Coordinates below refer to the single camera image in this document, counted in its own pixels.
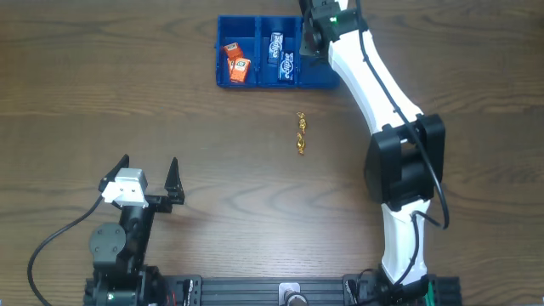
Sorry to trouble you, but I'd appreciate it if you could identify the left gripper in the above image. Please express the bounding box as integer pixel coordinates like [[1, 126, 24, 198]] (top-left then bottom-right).
[[99, 153, 186, 213]]

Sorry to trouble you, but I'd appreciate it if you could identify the orange candy box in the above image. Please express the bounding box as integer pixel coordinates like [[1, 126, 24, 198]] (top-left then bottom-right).
[[223, 42, 244, 64], [228, 57, 252, 84]]

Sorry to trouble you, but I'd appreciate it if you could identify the blue candy pack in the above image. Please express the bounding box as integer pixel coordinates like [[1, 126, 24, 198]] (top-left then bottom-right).
[[277, 50, 296, 83], [268, 32, 285, 65]]

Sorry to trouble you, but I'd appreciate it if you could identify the blue tray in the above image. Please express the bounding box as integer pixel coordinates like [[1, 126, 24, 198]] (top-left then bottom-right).
[[215, 15, 342, 89]]

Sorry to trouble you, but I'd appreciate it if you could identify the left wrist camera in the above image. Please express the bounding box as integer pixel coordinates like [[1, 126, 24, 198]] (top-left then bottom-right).
[[100, 167, 150, 209]]

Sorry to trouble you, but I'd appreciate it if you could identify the black cable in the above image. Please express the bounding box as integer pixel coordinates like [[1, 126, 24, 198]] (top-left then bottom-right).
[[354, 0, 451, 286], [26, 194, 105, 306]]

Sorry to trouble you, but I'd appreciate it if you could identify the mounting rail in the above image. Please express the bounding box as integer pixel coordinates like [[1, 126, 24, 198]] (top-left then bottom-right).
[[83, 274, 462, 306]]

